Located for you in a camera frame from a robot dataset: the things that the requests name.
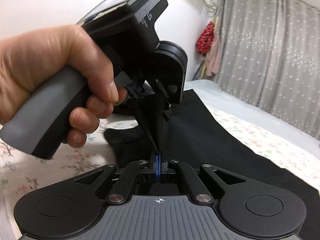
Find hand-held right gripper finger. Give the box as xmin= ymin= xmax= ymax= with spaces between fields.
xmin=72 ymin=152 xmax=158 ymax=204
xmin=159 ymin=152 xmax=247 ymax=203

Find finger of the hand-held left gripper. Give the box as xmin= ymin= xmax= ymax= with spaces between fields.
xmin=124 ymin=84 xmax=156 ymax=99
xmin=155 ymin=79 xmax=175 ymax=120

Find black pants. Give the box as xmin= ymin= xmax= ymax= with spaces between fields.
xmin=104 ymin=89 xmax=320 ymax=205

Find person's left hand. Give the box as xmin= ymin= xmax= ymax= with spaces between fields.
xmin=0 ymin=24 xmax=128 ymax=148

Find pink hanging towel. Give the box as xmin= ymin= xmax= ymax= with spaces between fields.
xmin=205 ymin=35 xmax=221 ymax=76

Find red floral hanging cloth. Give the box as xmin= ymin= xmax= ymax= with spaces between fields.
xmin=196 ymin=21 xmax=216 ymax=54

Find floral bed sheet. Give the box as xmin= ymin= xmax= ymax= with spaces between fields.
xmin=0 ymin=104 xmax=320 ymax=230

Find grey star-print curtain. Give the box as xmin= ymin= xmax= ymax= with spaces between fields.
xmin=214 ymin=0 xmax=320 ymax=128

